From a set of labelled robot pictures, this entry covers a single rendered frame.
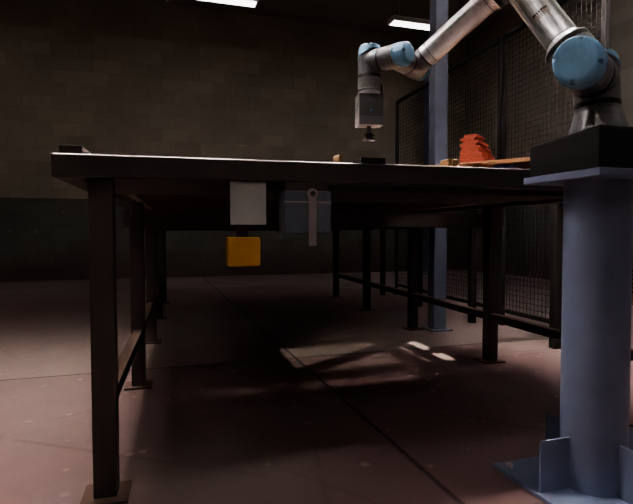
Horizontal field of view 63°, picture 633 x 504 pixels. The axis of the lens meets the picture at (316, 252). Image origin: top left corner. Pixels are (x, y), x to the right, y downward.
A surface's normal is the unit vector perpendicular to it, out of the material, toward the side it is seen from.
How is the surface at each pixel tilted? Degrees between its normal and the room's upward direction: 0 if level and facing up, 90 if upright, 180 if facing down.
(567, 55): 94
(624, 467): 90
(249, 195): 90
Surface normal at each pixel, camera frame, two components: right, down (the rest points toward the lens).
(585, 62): -0.59, 0.11
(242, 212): 0.25, 0.04
